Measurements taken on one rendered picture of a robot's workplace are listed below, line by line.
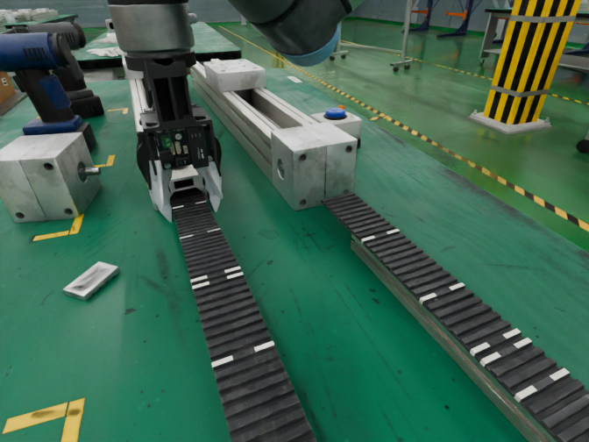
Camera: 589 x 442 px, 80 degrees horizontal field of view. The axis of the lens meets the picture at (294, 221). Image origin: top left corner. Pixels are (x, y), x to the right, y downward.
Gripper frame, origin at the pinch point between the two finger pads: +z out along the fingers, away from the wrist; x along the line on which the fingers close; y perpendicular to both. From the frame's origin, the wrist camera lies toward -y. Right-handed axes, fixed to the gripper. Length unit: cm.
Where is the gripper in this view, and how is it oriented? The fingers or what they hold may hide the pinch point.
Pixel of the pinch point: (190, 206)
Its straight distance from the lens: 51.6
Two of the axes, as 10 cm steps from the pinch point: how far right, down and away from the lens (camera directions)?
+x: 9.2, -2.3, 3.2
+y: 3.9, 5.0, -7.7
